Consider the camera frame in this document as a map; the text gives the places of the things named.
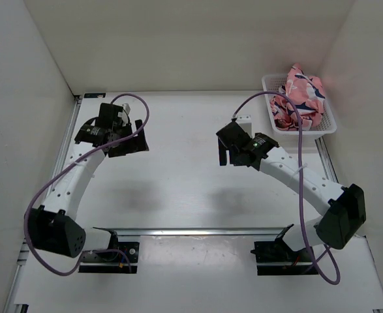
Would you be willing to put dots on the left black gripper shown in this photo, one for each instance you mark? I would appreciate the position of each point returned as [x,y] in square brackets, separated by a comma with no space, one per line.
[135,144]

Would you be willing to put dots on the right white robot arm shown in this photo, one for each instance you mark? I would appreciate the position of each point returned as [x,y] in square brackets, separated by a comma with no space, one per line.
[341,209]

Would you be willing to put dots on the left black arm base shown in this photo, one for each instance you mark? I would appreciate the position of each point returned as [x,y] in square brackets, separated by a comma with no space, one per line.
[122,258]

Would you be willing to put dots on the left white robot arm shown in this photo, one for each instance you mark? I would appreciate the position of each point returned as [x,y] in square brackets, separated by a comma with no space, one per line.
[52,226]

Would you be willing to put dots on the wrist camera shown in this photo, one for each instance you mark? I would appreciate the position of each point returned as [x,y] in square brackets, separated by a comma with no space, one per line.
[244,121]
[121,111]

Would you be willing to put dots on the pink shark print shorts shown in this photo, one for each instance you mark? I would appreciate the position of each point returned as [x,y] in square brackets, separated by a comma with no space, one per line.
[307,93]

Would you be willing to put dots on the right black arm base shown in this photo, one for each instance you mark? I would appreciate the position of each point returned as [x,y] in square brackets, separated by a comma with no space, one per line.
[275,258]

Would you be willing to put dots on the aluminium right rail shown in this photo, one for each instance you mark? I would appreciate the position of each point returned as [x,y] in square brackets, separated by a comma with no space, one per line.
[326,160]

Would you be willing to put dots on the aluminium left rail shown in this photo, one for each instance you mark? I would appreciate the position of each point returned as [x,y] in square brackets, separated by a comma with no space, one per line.
[67,136]

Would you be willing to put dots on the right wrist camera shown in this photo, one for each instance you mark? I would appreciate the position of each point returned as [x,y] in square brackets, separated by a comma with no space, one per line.
[244,121]

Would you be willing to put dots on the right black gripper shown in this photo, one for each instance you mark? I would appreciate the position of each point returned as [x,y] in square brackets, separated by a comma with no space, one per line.
[222,152]

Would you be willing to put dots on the aluminium rail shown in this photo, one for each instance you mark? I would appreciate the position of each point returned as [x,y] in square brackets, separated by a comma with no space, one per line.
[159,232]
[67,136]
[326,160]

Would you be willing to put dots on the white plastic mesh basket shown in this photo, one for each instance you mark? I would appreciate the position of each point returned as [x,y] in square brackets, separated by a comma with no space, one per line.
[272,82]

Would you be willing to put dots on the aluminium front rail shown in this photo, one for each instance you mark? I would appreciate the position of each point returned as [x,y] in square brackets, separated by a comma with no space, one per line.
[159,232]

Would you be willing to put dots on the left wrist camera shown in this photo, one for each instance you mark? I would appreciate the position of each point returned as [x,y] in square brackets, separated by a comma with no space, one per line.
[121,111]

